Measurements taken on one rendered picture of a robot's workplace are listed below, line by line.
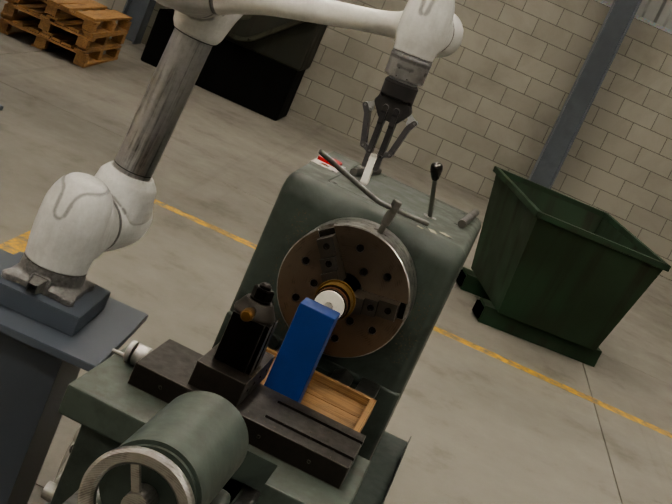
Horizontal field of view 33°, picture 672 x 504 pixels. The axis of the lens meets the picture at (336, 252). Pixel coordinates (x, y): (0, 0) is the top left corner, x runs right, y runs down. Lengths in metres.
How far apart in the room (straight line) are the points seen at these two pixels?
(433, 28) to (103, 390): 1.00
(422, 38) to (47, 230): 0.96
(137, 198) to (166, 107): 0.24
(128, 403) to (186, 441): 0.58
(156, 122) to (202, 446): 1.43
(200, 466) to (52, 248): 1.31
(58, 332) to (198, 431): 1.21
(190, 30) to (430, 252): 0.78
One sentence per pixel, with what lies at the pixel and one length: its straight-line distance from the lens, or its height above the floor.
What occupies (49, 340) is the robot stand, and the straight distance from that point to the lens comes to 2.63.
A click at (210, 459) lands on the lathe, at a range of 1.49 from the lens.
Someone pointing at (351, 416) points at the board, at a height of 0.89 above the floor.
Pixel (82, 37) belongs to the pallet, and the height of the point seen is 0.25.
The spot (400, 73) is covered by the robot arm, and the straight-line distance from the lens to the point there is 2.43.
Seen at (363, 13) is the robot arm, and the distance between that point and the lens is 2.60.
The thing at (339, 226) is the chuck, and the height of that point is 1.22.
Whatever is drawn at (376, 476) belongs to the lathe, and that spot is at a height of 0.54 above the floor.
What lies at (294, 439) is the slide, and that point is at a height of 0.97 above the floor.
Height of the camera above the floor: 1.77
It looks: 14 degrees down
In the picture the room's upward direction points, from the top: 24 degrees clockwise
